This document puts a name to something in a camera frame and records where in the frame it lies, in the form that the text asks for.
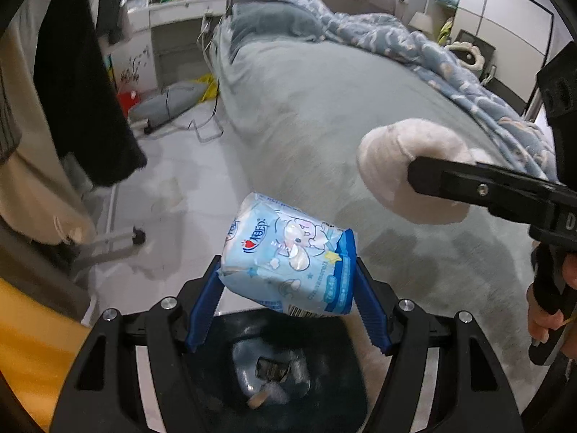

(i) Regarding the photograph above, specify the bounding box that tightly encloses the blue tissue pack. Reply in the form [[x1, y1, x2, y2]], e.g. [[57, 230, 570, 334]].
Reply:
[[219, 193, 357, 317]]

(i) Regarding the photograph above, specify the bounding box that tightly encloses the white fluffy sock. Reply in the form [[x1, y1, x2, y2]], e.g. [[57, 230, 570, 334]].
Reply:
[[357, 118, 494, 225]]

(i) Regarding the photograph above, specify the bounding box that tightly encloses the dark teal trash bin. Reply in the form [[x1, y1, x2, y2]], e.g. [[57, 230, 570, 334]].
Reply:
[[184, 309, 369, 432]]

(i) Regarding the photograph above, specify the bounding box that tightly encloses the person's right hand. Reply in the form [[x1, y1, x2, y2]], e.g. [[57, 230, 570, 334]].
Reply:
[[526, 254, 577, 360]]

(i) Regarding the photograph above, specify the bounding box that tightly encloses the blue cloud pattern blanket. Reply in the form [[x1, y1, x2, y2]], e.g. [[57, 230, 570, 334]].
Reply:
[[278, 0, 559, 183]]

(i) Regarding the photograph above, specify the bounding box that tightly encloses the white cloud shaped ornament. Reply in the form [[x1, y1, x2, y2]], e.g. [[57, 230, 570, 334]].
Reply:
[[446, 41, 485, 75]]

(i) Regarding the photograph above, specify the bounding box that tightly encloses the yellow curtain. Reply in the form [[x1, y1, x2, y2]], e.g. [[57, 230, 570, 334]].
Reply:
[[0, 280, 89, 432]]

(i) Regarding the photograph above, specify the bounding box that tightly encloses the white wardrobe cabinet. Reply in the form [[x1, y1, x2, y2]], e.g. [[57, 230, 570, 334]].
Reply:
[[426, 0, 554, 115]]

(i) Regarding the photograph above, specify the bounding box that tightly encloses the grey floor cushion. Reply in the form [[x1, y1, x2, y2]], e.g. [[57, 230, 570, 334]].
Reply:
[[128, 81, 208, 126]]

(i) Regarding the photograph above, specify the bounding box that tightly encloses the bedside table lamp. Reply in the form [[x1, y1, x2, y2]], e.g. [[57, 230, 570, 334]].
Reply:
[[408, 12, 434, 37]]

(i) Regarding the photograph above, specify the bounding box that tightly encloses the red storage box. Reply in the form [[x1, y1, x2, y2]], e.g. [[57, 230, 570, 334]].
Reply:
[[116, 91, 141, 118]]

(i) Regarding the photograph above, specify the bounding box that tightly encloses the white vanity desk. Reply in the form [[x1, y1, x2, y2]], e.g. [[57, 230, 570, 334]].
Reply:
[[110, 0, 229, 96]]

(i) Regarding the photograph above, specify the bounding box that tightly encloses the dark teal pillow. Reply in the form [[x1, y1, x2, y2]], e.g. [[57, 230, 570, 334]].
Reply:
[[230, 2, 326, 60]]

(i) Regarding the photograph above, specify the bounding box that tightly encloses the dark grey hanging vest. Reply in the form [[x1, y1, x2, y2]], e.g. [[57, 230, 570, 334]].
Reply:
[[96, 0, 122, 45]]

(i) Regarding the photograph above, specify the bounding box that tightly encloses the white clothes rack frame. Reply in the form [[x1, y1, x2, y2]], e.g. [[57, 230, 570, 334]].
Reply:
[[70, 184, 147, 283]]

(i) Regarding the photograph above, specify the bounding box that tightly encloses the black cable on floor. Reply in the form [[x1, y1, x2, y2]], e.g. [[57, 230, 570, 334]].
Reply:
[[144, 89, 227, 145]]

